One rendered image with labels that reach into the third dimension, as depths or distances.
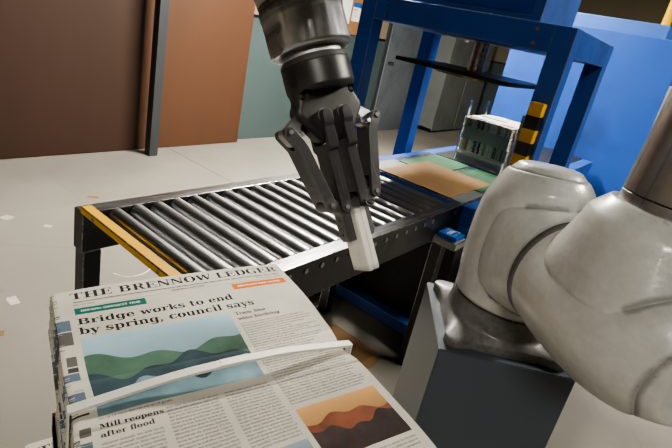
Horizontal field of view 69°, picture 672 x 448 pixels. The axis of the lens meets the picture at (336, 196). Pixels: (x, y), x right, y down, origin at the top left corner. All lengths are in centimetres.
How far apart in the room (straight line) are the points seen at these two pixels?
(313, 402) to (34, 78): 384
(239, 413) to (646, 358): 37
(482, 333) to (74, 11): 384
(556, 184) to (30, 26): 380
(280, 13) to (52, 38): 372
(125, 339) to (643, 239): 52
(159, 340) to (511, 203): 47
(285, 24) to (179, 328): 34
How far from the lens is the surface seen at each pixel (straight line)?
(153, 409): 49
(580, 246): 58
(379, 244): 158
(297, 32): 50
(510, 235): 68
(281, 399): 50
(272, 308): 61
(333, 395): 52
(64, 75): 426
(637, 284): 55
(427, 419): 82
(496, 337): 77
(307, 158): 50
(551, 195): 69
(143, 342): 56
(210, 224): 144
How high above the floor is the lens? 140
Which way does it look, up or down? 19 degrees down
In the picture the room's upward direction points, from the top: 12 degrees clockwise
